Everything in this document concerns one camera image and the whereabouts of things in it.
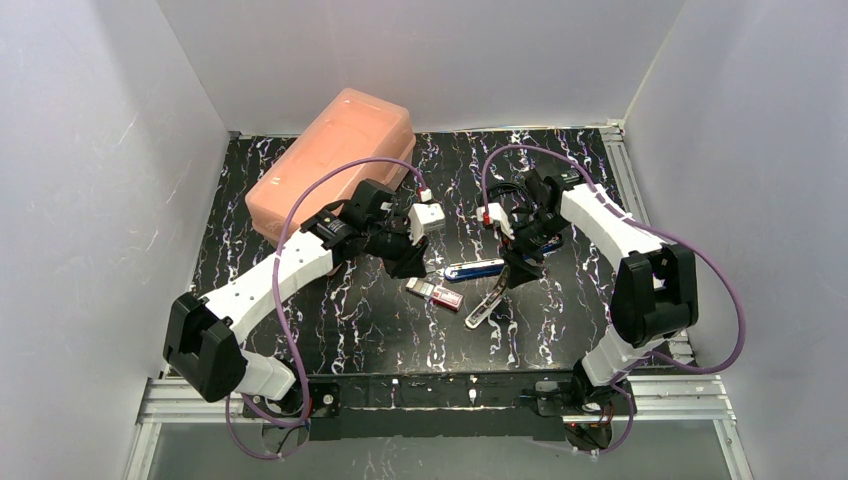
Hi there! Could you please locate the beige small stapler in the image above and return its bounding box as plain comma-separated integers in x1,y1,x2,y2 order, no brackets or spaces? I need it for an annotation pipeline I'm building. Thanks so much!
464,266,510,330

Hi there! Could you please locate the red white staple box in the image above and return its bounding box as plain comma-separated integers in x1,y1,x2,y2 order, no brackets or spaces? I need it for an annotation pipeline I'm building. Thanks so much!
405,278,463,312

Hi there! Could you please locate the blue stapler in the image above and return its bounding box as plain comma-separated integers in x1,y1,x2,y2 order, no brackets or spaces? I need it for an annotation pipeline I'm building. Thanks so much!
442,235,564,283

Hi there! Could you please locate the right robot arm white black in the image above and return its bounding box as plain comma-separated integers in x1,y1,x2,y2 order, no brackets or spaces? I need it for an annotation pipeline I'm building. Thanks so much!
501,170,698,393

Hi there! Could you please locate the pink plastic storage box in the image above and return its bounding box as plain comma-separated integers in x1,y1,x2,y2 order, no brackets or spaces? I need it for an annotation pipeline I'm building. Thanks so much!
246,88,416,245

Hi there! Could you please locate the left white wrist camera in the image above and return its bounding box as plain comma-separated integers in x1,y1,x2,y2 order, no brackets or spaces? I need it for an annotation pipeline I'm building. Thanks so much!
408,202,445,244

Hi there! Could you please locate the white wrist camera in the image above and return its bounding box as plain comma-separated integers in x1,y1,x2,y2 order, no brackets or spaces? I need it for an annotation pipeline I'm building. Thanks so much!
408,202,445,244
475,203,515,241

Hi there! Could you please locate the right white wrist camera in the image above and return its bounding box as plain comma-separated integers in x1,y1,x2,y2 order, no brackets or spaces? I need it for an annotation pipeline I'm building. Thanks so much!
475,203,515,241

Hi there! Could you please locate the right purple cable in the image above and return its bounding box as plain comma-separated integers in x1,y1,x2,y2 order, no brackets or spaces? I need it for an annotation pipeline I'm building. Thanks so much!
480,144,749,458

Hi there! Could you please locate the purple cable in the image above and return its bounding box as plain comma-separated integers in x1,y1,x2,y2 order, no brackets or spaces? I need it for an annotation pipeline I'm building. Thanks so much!
480,144,749,458
225,156,432,462

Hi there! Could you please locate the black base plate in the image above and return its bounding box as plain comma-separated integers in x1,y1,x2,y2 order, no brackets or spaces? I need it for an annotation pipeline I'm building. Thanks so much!
241,370,637,442

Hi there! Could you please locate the aluminium frame rail right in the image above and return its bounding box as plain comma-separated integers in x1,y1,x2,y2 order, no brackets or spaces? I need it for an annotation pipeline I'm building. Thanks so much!
600,118,701,374

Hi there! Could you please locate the aluminium frame rail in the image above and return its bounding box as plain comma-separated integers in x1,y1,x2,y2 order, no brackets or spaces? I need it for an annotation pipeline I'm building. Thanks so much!
137,372,736,423
600,118,701,374

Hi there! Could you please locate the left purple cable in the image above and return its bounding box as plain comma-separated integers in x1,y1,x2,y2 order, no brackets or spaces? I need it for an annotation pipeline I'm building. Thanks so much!
225,156,432,462

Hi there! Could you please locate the aluminium frame rail front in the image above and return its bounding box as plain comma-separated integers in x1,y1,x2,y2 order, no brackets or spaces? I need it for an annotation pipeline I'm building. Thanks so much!
137,372,736,423

